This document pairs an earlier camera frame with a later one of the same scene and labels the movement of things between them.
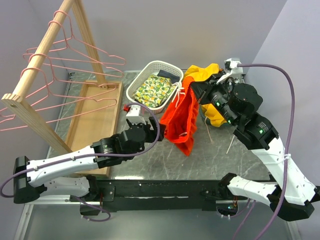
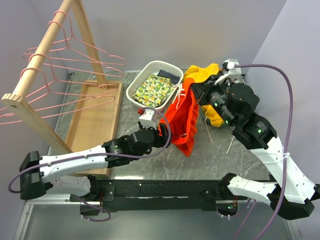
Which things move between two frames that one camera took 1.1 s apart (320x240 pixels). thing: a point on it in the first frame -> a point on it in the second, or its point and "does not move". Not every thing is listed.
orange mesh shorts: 180,121 does not move
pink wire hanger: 102,101 -> 98,94
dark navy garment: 174,78 does not move
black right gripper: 202,90 does not move
